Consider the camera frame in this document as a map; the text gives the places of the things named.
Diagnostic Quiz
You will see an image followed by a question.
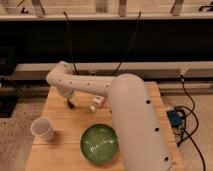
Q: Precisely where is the black hanging cable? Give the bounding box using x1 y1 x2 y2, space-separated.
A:
109 10 142 77
63 11 82 76

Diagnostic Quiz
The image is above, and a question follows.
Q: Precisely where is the clear plastic bottle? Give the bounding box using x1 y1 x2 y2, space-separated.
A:
89 95 106 112

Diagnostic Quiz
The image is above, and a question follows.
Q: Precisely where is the left black hanging cable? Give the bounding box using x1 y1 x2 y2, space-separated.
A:
63 11 82 76

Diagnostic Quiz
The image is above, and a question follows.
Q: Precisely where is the black floor cable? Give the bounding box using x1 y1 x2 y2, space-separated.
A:
172 74 208 171

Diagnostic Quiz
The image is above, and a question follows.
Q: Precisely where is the right black hanging cable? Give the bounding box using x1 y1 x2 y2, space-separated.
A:
109 10 142 77

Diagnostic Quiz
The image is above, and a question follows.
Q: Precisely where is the black equipment at left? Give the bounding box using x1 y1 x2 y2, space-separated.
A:
0 46 19 118

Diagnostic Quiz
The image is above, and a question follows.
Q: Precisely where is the blue power adapter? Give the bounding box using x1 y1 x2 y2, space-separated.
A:
167 110 184 127

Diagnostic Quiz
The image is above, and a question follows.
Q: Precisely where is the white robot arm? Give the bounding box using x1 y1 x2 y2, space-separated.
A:
46 61 175 171

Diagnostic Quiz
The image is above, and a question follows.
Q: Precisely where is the white plastic cup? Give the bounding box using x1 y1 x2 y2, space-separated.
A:
30 117 54 141

